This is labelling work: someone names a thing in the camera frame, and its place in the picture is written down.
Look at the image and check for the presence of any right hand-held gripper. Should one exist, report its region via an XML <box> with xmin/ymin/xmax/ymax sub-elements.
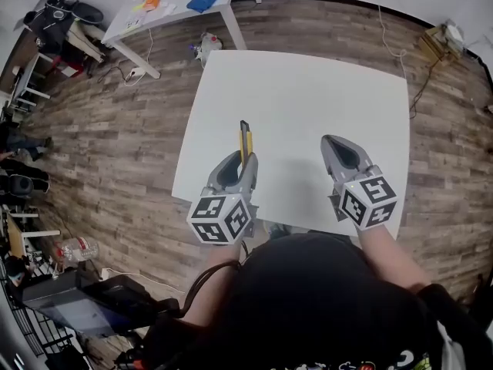
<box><xmin>320</xmin><ymin>134</ymin><xmax>398</xmax><ymax>231</ymax></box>

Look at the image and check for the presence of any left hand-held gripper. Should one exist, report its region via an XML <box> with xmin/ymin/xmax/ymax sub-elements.
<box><xmin>186</xmin><ymin>150</ymin><xmax>260</xmax><ymax>247</ymax></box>

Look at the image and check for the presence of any yellow black utility knife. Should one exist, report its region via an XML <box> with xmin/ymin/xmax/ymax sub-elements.
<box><xmin>239</xmin><ymin>119</ymin><xmax>256</xmax><ymax>169</ymax></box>

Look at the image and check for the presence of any person's left forearm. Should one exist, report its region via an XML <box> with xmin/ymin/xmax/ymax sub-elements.
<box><xmin>180</xmin><ymin>240</ymin><xmax>248</xmax><ymax>328</ymax></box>

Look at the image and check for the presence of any person's right forearm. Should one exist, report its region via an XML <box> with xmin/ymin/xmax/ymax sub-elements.
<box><xmin>356</xmin><ymin>221</ymin><xmax>431</xmax><ymax>289</ymax></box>

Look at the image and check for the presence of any white floor device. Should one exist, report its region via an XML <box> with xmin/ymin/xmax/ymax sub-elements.
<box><xmin>193</xmin><ymin>32</ymin><xmax>224</xmax><ymax>60</ymax></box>

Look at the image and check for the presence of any cardboard box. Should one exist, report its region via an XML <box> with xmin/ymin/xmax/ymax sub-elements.
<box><xmin>418</xmin><ymin>26</ymin><xmax>464</xmax><ymax>68</ymax></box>

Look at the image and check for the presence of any person's black shirt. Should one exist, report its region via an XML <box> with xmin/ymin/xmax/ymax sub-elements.
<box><xmin>144</xmin><ymin>232</ymin><xmax>493</xmax><ymax>370</ymax></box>

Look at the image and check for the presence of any white background table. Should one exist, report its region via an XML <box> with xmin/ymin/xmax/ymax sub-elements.
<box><xmin>100</xmin><ymin>0</ymin><xmax>263</xmax><ymax>80</ymax></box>

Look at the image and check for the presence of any white power adapter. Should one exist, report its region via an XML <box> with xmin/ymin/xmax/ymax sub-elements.
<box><xmin>444</xmin><ymin>22</ymin><xmax>466</xmax><ymax>42</ymax></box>

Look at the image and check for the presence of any blue cloth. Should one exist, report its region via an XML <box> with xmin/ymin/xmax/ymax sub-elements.
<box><xmin>186</xmin><ymin>0</ymin><xmax>223</xmax><ymax>14</ymax></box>

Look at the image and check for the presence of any clear plastic bottle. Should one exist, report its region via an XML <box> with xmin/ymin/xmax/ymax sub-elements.
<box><xmin>55</xmin><ymin>237</ymin><xmax>100</xmax><ymax>266</ymax></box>

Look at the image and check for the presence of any printed paper sheet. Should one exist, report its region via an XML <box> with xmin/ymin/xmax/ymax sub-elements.
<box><xmin>124</xmin><ymin>11</ymin><xmax>148</xmax><ymax>31</ymax></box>

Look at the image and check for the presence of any black open case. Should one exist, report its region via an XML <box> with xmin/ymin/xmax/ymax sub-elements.
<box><xmin>20</xmin><ymin>271</ymin><xmax>181</xmax><ymax>339</ymax></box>

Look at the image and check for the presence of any red stool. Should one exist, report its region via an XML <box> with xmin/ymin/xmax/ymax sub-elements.
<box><xmin>51</xmin><ymin>53</ymin><xmax>85</xmax><ymax>79</ymax></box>

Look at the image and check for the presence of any chair with black jackets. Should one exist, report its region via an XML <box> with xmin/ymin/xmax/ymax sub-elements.
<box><xmin>22</xmin><ymin>0</ymin><xmax>106</xmax><ymax>56</ymax></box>

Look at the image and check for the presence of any brown cable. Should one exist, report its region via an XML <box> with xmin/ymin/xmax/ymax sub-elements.
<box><xmin>408</xmin><ymin>57</ymin><xmax>441</xmax><ymax>119</ymax></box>

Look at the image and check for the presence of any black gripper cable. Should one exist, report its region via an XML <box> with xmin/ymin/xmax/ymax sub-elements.
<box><xmin>182</xmin><ymin>259</ymin><xmax>243</xmax><ymax>316</ymax></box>

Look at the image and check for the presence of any white wall cable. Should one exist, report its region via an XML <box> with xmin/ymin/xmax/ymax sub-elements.
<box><xmin>377</xmin><ymin>5</ymin><xmax>408</xmax><ymax>81</ymax></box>

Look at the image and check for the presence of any white floor cable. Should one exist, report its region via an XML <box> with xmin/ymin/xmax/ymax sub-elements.
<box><xmin>100</xmin><ymin>267</ymin><xmax>186</xmax><ymax>295</ymax></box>

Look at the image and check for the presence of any black floor cable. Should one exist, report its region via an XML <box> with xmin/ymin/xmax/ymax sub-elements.
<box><xmin>97</xmin><ymin>60</ymin><xmax>132</xmax><ymax>86</ymax></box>

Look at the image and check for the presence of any white shoulder strap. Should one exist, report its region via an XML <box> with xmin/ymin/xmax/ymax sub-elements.
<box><xmin>436</xmin><ymin>319</ymin><xmax>468</xmax><ymax>370</ymax></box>

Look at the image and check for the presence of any white shelf frame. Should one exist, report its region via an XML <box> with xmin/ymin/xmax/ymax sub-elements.
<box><xmin>10</xmin><ymin>52</ymin><xmax>52</xmax><ymax>112</ymax></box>

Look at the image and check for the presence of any black wire rack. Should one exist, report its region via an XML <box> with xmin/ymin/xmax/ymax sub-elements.
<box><xmin>0</xmin><ymin>275</ymin><xmax>75</xmax><ymax>364</ymax></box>

